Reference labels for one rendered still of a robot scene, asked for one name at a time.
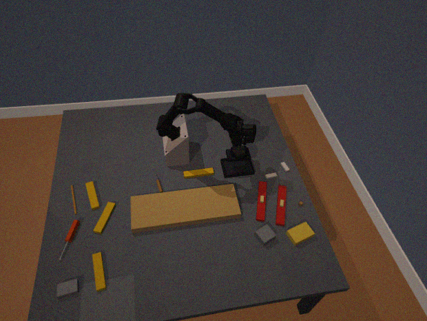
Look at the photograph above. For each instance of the red-handled awl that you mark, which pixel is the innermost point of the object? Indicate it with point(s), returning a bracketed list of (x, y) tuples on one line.
[(71, 234)]

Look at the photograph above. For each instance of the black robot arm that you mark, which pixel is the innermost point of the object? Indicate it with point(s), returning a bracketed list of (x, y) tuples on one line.
[(230, 122)]

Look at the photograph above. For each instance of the tan wooden floor panel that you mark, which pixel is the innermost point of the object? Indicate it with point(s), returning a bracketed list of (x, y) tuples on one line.
[(183, 207)]

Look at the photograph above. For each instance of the beige flat bar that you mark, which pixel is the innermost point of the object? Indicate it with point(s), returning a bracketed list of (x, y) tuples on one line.
[(284, 166), (270, 175)]

